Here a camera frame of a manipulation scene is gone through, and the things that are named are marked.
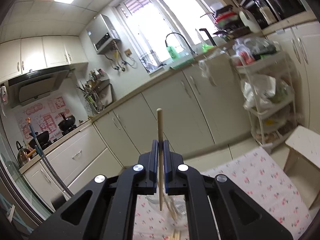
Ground pale single chopstick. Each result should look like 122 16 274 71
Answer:
164 196 177 222

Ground wooden chopstick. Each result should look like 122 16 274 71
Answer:
157 108 164 211
173 231 181 240
169 232 175 240
163 196 176 221

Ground cream kitchen cabinets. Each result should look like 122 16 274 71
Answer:
20 11 319 207

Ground kitchen faucet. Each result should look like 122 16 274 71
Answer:
165 31 197 56

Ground clear glass jar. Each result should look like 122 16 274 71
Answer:
146 194 188 228

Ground cherry print tablecloth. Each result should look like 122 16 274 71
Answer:
132 147 312 239

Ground black wok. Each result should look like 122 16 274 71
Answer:
58 113 76 132

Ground white wooden stool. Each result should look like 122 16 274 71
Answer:
284 126 319 209

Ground metal kettle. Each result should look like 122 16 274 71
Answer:
16 141 31 167

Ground utensil drying rack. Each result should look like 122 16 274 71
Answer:
76 68 113 115

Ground white plastic bag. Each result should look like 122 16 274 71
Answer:
241 74 276 110

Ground white storage rack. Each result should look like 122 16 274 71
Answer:
232 37 298 153

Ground range hood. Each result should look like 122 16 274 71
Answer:
6 66 71 108

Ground green dish soap bottle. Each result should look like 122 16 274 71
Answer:
167 46 179 61

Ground white water heater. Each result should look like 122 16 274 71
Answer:
86 14 121 55

